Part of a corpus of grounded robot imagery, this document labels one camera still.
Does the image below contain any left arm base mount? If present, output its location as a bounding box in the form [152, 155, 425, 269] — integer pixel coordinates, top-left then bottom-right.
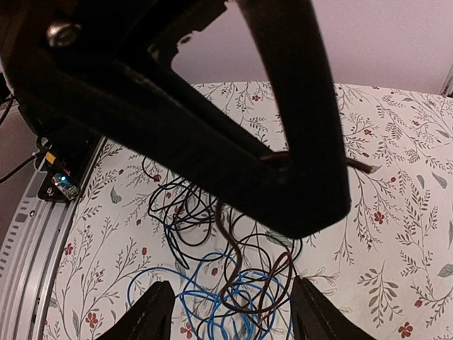
[17, 98, 103, 203]

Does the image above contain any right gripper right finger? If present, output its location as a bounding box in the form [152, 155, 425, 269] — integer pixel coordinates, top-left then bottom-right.
[290, 276, 374, 340]

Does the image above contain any black cable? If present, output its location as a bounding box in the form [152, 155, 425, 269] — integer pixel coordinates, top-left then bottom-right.
[141, 155, 305, 340]

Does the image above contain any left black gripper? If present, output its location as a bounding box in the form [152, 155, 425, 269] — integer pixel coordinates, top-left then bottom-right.
[1, 1, 227, 106]

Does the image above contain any right aluminium frame post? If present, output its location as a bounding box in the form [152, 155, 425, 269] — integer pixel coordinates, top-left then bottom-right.
[440, 66, 453, 98]

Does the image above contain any blue cable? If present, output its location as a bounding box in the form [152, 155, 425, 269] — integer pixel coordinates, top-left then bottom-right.
[126, 215, 294, 340]

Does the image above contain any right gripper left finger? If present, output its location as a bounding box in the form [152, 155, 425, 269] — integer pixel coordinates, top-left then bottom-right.
[98, 281, 175, 340]

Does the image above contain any floral table mat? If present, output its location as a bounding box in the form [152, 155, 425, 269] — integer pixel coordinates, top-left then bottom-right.
[42, 84, 452, 339]

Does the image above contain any front aluminium rail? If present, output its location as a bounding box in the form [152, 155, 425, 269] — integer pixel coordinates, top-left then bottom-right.
[1, 140, 124, 339]

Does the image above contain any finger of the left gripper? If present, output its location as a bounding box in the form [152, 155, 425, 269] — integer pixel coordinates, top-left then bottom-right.
[27, 53, 290, 223]
[238, 1, 350, 234]

